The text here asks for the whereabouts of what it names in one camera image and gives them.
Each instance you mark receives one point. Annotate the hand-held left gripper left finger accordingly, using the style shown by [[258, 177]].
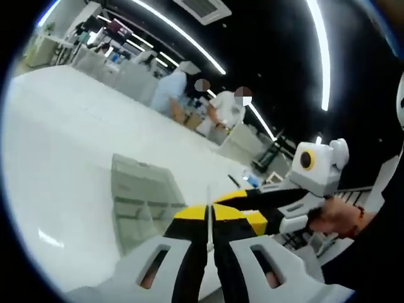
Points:
[[142, 268]]

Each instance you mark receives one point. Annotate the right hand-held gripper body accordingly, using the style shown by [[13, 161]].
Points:
[[325, 167]]

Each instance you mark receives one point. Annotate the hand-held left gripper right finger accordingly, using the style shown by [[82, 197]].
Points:
[[293, 271]]

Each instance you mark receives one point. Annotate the clear plastic guide fixture box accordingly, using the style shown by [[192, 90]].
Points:
[[142, 195]]

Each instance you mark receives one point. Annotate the person's right hand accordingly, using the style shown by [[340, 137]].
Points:
[[337, 217]]

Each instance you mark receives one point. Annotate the black pen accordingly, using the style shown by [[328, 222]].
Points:
[[234, 180]]

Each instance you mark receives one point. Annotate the dark metal rack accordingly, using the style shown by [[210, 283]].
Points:
[[268, 154]]

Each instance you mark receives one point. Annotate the person's black shirt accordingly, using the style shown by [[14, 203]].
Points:
[[372, 262]]

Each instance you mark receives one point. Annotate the straight ceiling light strip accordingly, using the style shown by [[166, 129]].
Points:
[[326, 79]]

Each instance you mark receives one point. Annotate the white worn chest device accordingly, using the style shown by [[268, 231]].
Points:
[[401, 101]]

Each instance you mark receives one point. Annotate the ceiling air vent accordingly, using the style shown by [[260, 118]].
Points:
[[202, 11]]

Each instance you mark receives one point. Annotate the white open frame box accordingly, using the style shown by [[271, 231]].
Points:
[[274, 178]]

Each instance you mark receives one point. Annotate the purple wall screen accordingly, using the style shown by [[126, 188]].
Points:
[[120, 26]]

